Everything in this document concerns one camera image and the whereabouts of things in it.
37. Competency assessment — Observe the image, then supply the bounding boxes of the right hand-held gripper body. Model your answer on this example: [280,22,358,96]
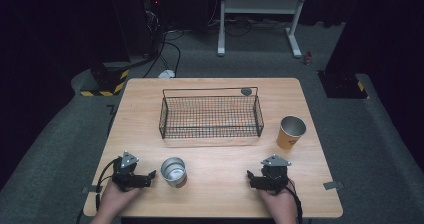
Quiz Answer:
[249,154,292,194]

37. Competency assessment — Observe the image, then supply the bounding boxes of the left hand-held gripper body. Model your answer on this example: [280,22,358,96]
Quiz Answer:
[111,151,153,193]

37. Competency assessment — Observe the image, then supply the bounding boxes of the silver metal cup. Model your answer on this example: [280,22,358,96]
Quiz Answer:
[160,156,188,189]

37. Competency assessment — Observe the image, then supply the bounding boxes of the orange paper cup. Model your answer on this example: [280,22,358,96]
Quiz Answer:
[276,115,307,151]

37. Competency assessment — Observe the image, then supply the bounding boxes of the black wire basket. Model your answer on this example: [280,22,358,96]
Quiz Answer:
[158,86,265,140]

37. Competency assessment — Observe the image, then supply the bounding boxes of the person's left hand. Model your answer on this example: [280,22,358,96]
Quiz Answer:
[99,179,142,217]

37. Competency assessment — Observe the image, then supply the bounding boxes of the person's right hand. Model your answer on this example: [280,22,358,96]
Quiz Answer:
[257,186,298,218]

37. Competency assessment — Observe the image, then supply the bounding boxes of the grey tape strip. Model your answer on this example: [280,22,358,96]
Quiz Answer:
[81,184,104,195]
[322,180,346,191]

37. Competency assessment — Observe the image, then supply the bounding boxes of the black yellow striped stand base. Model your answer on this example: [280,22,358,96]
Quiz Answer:
[79,63,130,98]

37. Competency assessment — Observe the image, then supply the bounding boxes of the white power adapter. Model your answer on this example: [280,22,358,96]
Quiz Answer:
[157,69,176,79]

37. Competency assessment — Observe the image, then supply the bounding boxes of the black stand base yellow mark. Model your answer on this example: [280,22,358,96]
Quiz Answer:
[317,70,370,100]

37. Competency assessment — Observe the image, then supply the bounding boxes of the white metal stand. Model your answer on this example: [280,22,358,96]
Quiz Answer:
[217,0,310,59]

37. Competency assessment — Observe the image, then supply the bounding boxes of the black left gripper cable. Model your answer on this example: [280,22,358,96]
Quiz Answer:
[95,158,118,213]

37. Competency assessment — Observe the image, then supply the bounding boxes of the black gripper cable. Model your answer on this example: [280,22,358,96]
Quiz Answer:
[95,158,118,213]
[286,179,304,224]

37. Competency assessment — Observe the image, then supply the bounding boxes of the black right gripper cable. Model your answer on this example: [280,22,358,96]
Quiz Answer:
[286,179,304,224]

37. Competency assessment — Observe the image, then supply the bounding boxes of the black floor cable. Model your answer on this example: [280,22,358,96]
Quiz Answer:
[143,30,185,79]

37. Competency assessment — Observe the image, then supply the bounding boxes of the dark equipment rack with wires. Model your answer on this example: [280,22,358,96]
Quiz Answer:
[109,0,168,60]

